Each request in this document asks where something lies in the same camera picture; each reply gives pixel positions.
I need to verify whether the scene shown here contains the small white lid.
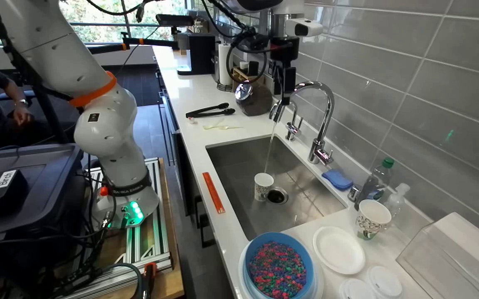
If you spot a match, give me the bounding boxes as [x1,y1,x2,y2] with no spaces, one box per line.
[339,278,375,299]
[365,265,404,299]

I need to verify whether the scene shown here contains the small white lid front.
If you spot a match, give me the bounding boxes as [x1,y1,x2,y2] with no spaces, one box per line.
[339,278,375,299]

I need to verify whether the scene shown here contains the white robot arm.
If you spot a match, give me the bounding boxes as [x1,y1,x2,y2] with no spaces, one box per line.
[0,0,159,225]

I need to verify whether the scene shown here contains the white paper plate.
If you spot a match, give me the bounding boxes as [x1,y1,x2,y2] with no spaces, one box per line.
[312,225,365,275]

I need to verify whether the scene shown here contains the chrome gooseneck tap faucet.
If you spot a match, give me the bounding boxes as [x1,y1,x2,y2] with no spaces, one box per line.
[292,79,335,165]

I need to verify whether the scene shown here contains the black tongs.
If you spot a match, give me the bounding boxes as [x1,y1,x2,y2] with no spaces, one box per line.
[184,102,234,117]

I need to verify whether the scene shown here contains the white mug in sink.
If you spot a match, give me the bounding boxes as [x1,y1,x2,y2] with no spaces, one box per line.
[254,172,274,200]

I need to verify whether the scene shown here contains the small chrome side tap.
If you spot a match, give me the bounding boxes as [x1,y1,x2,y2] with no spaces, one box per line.
[286,110,302,140]

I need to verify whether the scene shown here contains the clear plastic container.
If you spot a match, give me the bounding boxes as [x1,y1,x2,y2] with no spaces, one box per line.
[397,212,479,299]

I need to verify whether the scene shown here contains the black coffee machine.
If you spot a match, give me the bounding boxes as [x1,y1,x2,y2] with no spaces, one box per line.
[172,29,214,74]

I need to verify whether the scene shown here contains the blue bowl of beads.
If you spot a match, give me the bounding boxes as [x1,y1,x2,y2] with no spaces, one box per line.
[241,232,314,299]

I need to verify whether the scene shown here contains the stainless steel sink basin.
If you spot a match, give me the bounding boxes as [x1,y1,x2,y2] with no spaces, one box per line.
[206,135,344,238]

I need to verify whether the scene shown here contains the clear plastic bottle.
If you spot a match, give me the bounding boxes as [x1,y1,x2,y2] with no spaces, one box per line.
[385,182,409,215]

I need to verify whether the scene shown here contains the orange ruler strip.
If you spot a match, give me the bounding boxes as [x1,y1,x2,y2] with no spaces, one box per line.
[201,170,224,213]

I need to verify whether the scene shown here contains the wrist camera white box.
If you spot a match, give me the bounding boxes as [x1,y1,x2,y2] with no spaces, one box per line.
[284,17,322,36]

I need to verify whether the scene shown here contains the green cap plastic bottle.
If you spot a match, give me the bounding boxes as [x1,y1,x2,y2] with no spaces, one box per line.
[354,157,394,202]

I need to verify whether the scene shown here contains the dark blue storage bin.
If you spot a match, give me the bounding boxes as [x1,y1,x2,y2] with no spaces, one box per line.
[0,144,84,240]

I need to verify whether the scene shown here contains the blue sponge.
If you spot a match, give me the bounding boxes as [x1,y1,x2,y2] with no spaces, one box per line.
[322,169,352,190]

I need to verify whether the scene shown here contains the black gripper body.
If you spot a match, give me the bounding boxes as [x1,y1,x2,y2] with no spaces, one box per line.
[269,36,299,94]

